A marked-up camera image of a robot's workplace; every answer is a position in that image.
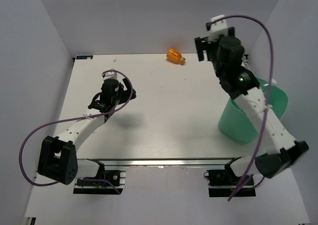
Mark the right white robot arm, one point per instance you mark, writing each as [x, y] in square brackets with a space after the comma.
[282, 150]

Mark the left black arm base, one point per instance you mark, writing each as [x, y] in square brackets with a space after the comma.
[104, 177]

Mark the green plastic bin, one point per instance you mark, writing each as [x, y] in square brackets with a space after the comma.
[235, 121]

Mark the aluminium table frame rail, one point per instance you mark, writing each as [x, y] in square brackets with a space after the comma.
[166, 162]

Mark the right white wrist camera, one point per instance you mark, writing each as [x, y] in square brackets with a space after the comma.
[216, 28]

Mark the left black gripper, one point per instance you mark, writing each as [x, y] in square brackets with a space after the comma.
[125, 93]

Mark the left blue table sticker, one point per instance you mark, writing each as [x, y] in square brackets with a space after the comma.
[84, 57]

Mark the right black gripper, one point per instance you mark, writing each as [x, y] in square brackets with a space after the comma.
[200, 44]

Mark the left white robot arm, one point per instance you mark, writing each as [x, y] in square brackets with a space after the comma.
[58, 156]

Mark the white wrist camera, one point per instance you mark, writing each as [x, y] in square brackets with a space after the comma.
[109, 74]
[216, 28]

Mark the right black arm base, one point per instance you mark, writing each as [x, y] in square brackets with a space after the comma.
[222, 182]

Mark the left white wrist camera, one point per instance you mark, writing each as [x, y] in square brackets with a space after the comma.
[109, 74]

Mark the orange plastic bottle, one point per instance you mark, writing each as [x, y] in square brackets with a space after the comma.
[175, 57]

